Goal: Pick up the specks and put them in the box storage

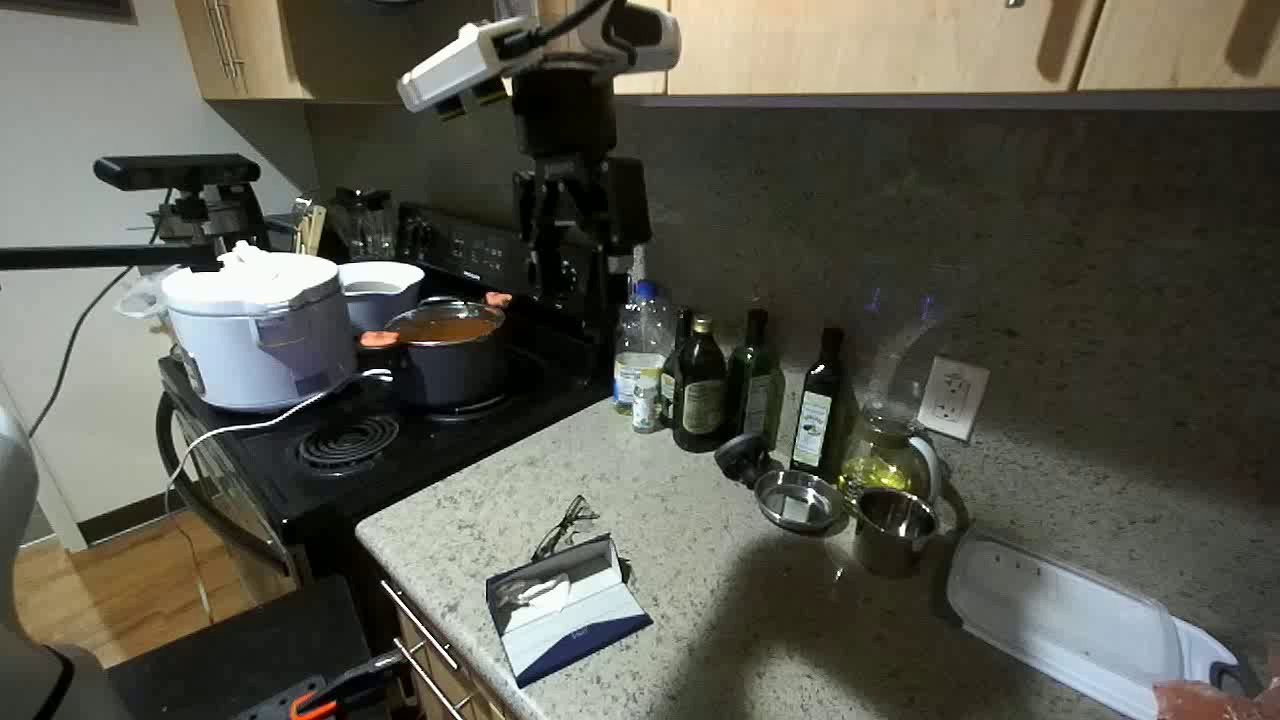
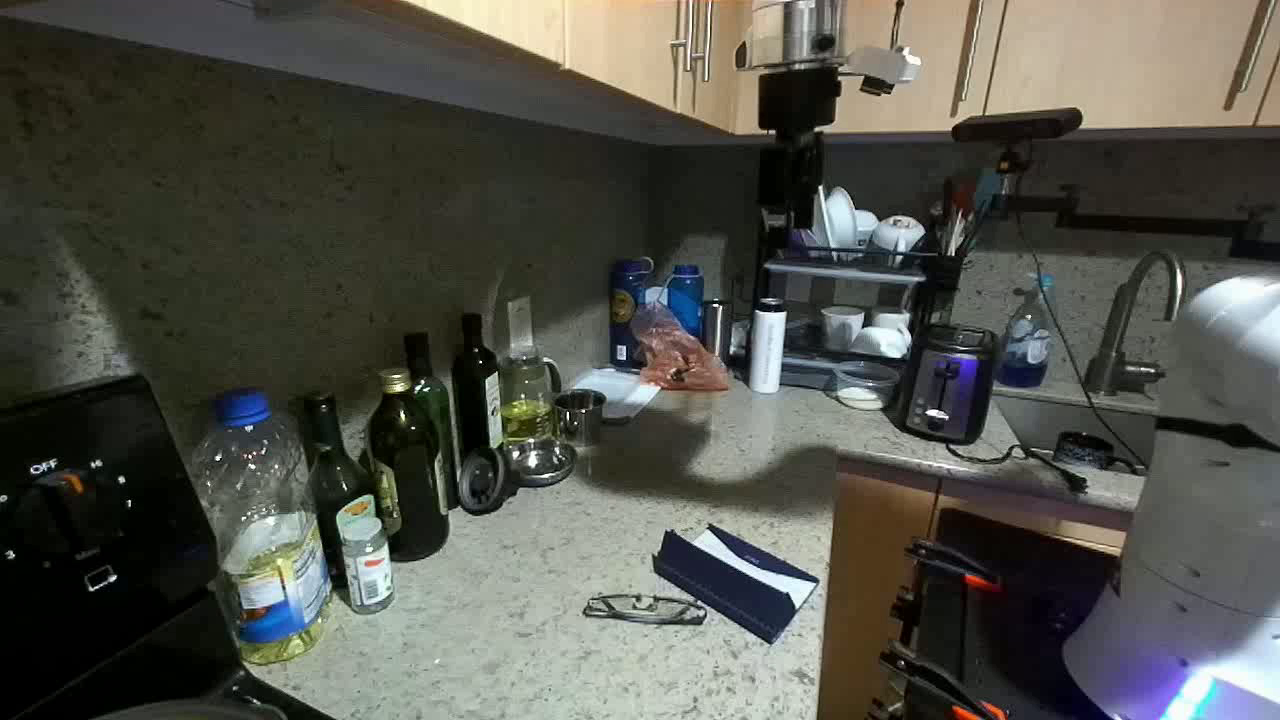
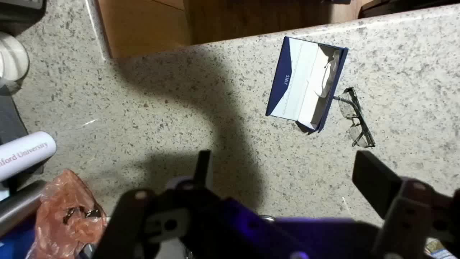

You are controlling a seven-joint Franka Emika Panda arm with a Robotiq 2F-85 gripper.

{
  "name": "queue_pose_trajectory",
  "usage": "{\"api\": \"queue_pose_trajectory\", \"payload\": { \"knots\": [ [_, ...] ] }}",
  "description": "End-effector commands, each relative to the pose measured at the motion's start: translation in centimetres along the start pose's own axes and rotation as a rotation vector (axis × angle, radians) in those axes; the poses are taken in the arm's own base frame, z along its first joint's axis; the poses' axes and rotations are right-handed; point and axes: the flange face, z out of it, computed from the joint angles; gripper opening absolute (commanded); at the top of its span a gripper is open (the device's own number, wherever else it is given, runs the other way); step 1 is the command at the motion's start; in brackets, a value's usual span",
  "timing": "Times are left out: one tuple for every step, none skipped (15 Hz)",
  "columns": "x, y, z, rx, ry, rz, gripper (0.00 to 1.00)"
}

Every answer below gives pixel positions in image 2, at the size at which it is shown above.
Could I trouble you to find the metal dish rack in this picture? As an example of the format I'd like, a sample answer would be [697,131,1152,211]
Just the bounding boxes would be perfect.
[760,223,936,403]

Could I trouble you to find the dark wine bottle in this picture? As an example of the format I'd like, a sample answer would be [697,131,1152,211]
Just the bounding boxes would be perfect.
[300,386,379,592]

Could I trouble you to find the gold-capped olive oil bottle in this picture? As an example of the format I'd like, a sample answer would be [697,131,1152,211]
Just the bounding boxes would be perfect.
[366,362,452,563]

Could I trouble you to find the green glass bottle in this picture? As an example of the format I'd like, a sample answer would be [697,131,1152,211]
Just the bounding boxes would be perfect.
[400,327,463,510]

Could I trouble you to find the steel cup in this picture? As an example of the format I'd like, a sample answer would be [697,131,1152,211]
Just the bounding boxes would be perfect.
[551,386,607,446]

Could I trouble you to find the red plastic bag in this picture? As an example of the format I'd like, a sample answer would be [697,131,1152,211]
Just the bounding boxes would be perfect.
[627,298,738,397]

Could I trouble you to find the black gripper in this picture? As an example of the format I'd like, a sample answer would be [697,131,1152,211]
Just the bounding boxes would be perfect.
[754,62,848,269]

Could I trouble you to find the black toaster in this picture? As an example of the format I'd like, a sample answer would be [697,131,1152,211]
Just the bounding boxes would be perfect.
[884,318,1003,446]

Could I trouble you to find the blue dish soap bottle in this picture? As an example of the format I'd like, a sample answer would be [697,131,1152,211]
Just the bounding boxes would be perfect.
[992,262,1056,390]

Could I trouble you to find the wooden base cabinet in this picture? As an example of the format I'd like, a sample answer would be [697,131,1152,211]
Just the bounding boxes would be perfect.
[818,455,1133,720]

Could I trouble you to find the blue glasses case box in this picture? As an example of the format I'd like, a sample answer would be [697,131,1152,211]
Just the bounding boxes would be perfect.
[648,520,826,646]

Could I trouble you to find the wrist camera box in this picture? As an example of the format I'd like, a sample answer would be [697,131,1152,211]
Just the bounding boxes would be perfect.
[848,38,927,99]

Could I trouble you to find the white thermos bottle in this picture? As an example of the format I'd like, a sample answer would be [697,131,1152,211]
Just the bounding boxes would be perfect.
[745,290,793,397]

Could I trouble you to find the small white-label spice jar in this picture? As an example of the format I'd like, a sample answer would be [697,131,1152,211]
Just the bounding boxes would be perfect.
[333,508,400,616]

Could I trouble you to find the steel strainer bowl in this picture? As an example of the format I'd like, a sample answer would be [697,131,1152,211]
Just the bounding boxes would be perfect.
[499,434,580,486]

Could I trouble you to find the grey cooking pan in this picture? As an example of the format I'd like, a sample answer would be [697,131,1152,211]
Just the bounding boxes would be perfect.
[91,690,291,720]

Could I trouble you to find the black round lid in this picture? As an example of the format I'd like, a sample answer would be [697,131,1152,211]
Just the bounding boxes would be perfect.
[452,446,517,520]

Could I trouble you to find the orange-tipped black clamp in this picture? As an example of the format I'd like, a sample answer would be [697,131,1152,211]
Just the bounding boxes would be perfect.
[873,645,1013,720]
[907,531,1007,601]

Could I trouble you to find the thin-framed eyeglasses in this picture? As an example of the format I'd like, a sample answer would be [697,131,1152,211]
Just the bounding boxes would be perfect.
[580,586,711,632]

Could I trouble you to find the steel kitchen faucet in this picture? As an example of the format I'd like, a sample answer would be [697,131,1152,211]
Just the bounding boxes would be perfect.
[1082,247,1192,401]

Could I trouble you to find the black stove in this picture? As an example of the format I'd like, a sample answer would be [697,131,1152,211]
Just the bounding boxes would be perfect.
[0,371,336,720]

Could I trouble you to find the dark bottle white label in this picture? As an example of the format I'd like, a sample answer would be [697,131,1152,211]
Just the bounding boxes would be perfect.
[449,313,507,463]

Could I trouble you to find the white stacked plates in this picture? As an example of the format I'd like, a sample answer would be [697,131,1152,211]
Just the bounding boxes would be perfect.
[808,181,864,255]

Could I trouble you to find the white wall outlet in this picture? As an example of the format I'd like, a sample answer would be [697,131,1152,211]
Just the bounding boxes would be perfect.
[503,290,542,360]

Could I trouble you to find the glass oil cruet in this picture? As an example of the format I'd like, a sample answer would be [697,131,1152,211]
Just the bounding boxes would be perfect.
[496,346,569,446]

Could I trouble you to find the white bowl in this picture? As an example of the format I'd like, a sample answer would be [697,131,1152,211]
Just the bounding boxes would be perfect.
[868,211,927,258]

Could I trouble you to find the wooden upper cabinets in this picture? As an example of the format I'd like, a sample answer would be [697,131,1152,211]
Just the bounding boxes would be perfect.
[395,0,1280,138]

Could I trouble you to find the blue water bottle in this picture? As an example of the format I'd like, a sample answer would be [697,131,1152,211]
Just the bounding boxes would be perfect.
[666,258,711,341]

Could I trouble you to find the blue canister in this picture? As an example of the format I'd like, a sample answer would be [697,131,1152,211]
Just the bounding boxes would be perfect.
[607,255,660,371]

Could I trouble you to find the black stereo camera bar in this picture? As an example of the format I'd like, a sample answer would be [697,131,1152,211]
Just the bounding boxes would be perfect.
[947,102,1089,148]

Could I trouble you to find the black toaster power cable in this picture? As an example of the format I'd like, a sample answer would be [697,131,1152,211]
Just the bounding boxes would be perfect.
[939,434,1152,499]

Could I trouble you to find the clear plastic water bottle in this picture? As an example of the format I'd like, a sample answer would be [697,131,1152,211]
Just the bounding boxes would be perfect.
[187,386,336,669]

